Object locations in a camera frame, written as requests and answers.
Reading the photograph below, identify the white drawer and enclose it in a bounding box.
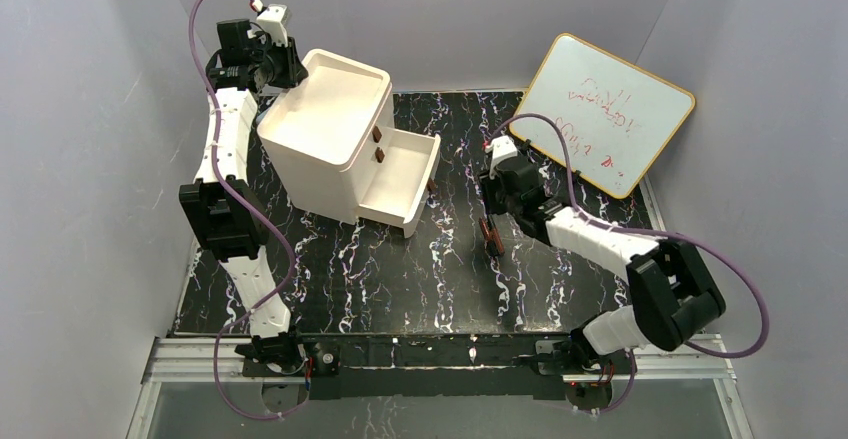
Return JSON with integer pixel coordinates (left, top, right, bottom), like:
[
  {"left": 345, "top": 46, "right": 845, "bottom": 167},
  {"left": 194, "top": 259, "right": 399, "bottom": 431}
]
[{"left": 357, "top": 127, "right": 441, "bottom": 238}]

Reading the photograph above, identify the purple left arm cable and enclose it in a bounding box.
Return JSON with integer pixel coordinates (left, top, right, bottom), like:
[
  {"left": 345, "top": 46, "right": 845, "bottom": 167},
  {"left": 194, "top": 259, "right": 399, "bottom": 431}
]
[{"left": 188, "top": 0, "right": 313, "bottom": 423}]

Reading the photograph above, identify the aluminium right side rail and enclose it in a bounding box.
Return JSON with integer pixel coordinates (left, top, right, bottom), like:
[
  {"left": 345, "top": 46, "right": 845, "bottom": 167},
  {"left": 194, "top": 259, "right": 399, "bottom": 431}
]
[{"left": 639, "top": 175, "right": 669, "bottom": 231}]

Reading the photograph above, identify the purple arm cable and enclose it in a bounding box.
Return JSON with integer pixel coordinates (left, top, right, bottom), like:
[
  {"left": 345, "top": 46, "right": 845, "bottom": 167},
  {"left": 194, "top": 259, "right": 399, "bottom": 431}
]
[
  {"left": 483, "top": 113, "right": 771, "bottom": 415},
  {"left": 188, "top": 0, "right": 313, "bottom": 423}
]

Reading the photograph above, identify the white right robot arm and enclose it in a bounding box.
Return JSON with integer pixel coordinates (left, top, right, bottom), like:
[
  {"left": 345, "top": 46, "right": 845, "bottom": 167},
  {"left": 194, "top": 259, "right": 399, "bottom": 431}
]
[{"left": 477, "top": 156, "right": 726, "bottom": 367}]

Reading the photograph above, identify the aluminium front mounting rail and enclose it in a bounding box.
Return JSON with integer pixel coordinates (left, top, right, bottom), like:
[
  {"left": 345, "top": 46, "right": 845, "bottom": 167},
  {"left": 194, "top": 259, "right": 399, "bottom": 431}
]
[{"left": 140, "top": 333, "right": 738, "bottom": 384}]

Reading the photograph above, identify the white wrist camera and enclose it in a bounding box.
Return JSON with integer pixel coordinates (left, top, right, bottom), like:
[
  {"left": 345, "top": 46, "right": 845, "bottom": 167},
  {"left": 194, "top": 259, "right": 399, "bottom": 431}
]
[
  {"left": 256, "top": 4, "right": 290, "bottom": 47},
  {"left": 484, "top": 135, "right": 518, "bottom": 170}
]

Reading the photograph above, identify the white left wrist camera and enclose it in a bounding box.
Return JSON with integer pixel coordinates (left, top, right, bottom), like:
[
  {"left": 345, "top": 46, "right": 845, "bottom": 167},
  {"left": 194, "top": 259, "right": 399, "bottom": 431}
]
[{"left": 256, "top": 4, "right": 290, "bottom": 47}]

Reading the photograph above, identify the yellow framed whiteboard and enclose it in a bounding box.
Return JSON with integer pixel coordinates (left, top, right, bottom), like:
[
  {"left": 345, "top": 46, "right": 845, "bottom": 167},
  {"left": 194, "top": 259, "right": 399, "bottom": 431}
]
[{"left": 508, "top": 33, "right": 696, "bottom": 199}]

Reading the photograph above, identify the white drawer organizer box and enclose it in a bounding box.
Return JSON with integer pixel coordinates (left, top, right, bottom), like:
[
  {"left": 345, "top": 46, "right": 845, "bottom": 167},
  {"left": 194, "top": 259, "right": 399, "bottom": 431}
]
[{"left": 257, "top": 49, "right": 391, "bottom": 224}]

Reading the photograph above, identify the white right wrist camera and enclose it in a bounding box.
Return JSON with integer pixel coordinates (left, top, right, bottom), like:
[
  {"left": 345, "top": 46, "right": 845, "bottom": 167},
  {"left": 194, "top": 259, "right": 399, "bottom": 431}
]
[{"left": 484, "top": 135, "right": 518, "bottom": 170}]

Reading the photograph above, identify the reddish brown makeup pencil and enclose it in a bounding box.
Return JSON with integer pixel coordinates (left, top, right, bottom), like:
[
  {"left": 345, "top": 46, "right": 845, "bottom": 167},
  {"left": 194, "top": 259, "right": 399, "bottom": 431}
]
[{"left": 488, "top": 219, "right": 505, "bottom": 257}]

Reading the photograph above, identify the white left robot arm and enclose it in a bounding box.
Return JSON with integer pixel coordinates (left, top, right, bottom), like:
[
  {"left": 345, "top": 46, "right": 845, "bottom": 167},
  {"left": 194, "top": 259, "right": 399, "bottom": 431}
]
[{"left": 178, "top": 19, "right": 308, "bottom": 374}]

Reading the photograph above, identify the dark brown makeup pencil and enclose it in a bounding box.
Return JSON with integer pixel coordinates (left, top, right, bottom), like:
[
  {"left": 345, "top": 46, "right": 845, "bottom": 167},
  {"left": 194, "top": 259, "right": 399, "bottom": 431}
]
[{"left": 478, "top": 217, "right": 500, "bottom": 258}]

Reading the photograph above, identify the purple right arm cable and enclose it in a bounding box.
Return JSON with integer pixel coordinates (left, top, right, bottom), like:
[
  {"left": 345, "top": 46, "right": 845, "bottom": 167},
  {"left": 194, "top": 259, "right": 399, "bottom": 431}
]
[{"left": 483, "top": 113, "right": 771, "bottom": 415}]

